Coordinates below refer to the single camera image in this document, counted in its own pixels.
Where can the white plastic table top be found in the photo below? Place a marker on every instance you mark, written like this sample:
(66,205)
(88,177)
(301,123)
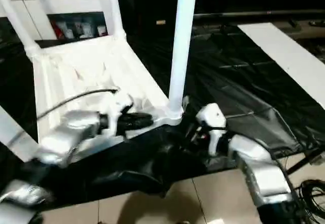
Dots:
(91,71)

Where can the white plastic table leg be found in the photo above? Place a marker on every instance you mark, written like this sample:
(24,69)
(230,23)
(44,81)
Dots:
(18,21)
(15,135)
(182,41)
(115,8)

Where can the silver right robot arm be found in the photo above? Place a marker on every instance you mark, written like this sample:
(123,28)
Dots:
(264,168)

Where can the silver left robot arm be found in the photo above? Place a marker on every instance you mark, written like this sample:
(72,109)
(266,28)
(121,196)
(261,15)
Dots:
(61,137)

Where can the black work mat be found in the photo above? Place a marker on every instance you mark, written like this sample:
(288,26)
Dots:
(244,82)

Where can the small red bottle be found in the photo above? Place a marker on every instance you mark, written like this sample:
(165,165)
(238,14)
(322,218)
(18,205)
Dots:
(63,29)

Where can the black stand with white label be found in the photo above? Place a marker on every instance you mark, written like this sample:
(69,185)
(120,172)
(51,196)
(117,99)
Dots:
(304,164)

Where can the white flat board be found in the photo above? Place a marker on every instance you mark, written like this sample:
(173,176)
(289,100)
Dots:
(289,51)

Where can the black horizontal bar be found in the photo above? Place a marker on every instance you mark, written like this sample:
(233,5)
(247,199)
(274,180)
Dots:
(254,13)

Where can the white cabinet with glass doors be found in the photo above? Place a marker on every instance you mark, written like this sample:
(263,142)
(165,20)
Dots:
(56,0)

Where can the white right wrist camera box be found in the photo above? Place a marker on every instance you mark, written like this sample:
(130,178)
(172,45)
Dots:
(213,122)

